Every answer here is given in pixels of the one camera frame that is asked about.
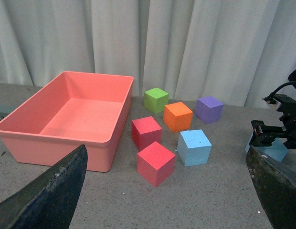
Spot light blue embossed foam cube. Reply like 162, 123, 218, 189
258, 138, 288, 162

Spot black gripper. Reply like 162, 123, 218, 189
246, 94, 296, 229

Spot pink plastic bin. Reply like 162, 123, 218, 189
0, 72, 133, 172

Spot purple foam cube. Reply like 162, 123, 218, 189
194, 96, 224, 124

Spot orange foam cube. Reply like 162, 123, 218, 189
163, 102, 193, 133

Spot green foam cube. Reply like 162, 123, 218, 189
144, 87, 169, 114

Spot white curtain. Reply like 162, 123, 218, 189
0, 0, 296, 108

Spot red foam cube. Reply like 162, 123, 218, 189
137, 142, 176, 187
131, 116, 162, 151

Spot red foam cube front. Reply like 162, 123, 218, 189
137, 142, 176, 187

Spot red foam cube rear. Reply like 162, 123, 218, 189
131, 116, 162, 151

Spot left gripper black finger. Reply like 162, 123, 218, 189
0, 145, 88, 229

